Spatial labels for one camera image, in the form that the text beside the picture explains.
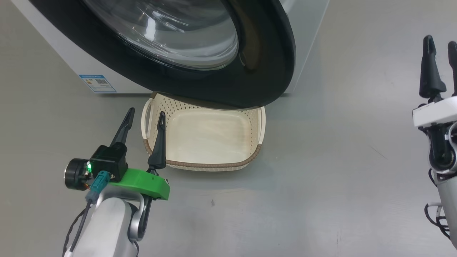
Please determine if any black glass washing machine door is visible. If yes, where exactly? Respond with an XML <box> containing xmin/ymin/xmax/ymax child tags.
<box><xmin>29</xmin><ymin>0</ymin><xmax>296</xmax><ymax>109</ymax></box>

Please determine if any thin black camera cable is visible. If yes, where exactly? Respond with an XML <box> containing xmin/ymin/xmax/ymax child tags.
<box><xmin>62</xmin><ymin>200</ymin><xmax>90</xmax><ymax>257</ymax></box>

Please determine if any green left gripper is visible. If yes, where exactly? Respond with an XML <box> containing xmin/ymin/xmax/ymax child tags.
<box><xmin>64</xmin><ymin>107</ymin><xmax>170</xmax><ymax>201</ymax></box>

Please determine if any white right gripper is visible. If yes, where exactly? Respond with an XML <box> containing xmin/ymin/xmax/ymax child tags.
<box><xmin>412</xmin><ymin>35</ymin><xmax>457</xmax><ymax>128</ymax></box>

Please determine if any blue energy label sticker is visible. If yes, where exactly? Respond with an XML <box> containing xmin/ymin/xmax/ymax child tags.
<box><xmin>78</xmin><ymin>74</ymin><xmax>117</xmax><ymax>94</ymax></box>

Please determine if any teal cable connector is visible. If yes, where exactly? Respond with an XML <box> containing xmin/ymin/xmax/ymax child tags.
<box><xmin>85</xmin><ymin>171</ymin><xmax>110</xmax><ymax>204</ymax></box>

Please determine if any white front-load washing machine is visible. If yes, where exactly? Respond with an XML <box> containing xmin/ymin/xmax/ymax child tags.
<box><xmin>11</xmin><ymin>0</ymin><xmax>330</xmax><ymax>95</ymax></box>

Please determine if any cream perforated laundry basket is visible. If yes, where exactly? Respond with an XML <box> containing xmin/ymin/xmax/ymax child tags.
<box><xmin>141</xmin><ymin>92</ymin><xmax>266</xmax><ymax>172</ymax></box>

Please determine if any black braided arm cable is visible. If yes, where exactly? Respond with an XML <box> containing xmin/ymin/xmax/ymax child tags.
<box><xmin>424</xmin><ymin>168</ymin><xmax>451</xmax><ymax>240</ymax></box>

